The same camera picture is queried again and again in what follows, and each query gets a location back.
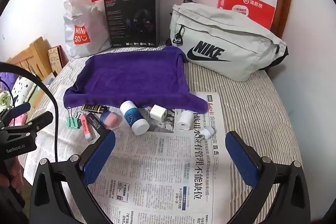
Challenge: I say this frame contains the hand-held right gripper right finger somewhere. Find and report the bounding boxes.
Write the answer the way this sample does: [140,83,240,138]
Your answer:
[225,131,311,224]

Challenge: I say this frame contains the white charger adapter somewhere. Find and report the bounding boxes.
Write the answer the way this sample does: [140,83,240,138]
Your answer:
[149,105,168,125]

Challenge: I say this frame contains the black and gold tube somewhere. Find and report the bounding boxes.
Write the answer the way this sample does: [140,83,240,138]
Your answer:
[81,105,108,114]

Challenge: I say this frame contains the black cable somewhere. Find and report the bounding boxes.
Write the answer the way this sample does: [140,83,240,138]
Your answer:
[0,79,17,109]
[0,63,59,161]

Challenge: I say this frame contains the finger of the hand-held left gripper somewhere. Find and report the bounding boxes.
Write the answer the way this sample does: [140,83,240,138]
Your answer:
[8,111,54,136]
[0,102,31,126]

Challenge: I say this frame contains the purple plush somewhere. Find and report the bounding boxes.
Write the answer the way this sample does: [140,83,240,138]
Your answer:
[0,72,19,90]

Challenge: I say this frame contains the grey waist bag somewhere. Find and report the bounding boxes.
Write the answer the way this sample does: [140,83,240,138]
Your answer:
[169,0,289,82]

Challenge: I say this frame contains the white tape roll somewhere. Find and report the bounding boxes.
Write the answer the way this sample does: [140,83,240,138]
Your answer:
[177,110,193,130]

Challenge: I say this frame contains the purple towel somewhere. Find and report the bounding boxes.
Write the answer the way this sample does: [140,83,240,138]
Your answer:
[64,46,209,113]

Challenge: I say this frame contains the small white plug cap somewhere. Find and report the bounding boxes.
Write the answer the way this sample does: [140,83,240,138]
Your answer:
[203,126,217,140]

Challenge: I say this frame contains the red paper bag white handles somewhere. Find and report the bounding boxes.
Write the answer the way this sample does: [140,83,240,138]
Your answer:
[217,0,277,30]

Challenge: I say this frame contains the black lighter tube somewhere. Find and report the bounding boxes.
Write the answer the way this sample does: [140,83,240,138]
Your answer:
[86,112,108,132]

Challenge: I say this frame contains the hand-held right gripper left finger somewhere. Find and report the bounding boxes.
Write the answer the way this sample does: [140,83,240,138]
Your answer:
[30,131,116,224]

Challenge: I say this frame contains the white plastic shopping bag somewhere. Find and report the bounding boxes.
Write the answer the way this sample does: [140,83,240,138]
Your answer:
[63,0,112,58]

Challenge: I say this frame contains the newspaper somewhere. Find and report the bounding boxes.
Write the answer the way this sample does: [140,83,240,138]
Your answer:
[24,85,234,224]

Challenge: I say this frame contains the green binder clip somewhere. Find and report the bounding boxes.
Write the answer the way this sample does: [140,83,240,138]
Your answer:
[64,106,80,128]

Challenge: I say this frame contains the pink highlighter pen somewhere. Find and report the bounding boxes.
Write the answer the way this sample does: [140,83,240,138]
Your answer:
[80,114,94,142]

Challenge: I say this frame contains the wooden headboard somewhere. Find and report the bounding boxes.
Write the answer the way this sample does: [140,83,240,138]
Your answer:
[7,36,57,81]

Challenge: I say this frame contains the white blue bottle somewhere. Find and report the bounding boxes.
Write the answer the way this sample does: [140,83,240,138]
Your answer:
[120,100,150,135]

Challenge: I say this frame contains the polka dot pillow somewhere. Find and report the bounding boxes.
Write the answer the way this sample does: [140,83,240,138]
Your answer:
[10,77,37,106]

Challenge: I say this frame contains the black headphone box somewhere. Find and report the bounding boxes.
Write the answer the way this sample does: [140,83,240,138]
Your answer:
[104,0,160,48]

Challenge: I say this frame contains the person's left hand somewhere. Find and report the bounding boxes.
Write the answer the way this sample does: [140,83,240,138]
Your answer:
[5,157,25,188]

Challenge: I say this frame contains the patterned cover book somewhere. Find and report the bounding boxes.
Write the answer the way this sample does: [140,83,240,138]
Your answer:
[47,46,65,77]

